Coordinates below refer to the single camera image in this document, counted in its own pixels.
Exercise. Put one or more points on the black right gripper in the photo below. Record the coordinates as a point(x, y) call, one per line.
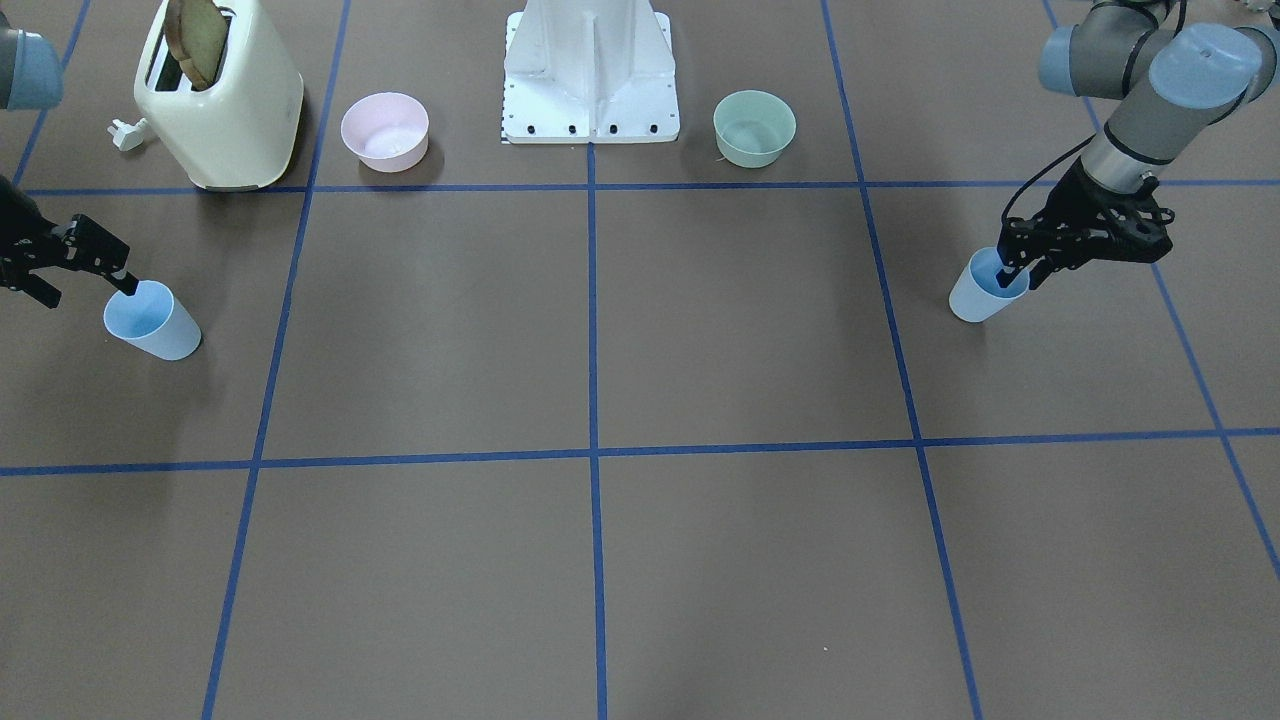
point(22, 243)

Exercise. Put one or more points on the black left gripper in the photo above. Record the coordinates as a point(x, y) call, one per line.
point(1071, 204)

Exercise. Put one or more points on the light blue cup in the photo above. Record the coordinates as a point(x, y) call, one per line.
point(977, 295)
point(154, 320)

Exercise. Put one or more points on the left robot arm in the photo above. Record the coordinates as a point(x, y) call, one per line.
point(1168, 84)

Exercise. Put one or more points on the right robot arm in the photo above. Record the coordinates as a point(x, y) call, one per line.
point(31, 79)

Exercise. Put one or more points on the cream toaster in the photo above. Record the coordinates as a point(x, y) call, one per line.
point(238, 134)

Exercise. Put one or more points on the toast slice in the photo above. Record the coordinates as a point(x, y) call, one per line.
point(196, 33)

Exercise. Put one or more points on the green bowl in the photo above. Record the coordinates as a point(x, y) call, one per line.
point(753, 128)

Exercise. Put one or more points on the pink bowl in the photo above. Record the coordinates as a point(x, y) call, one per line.
point(388, 132)

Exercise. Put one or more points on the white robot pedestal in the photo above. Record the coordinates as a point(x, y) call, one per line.
point(589, 72)

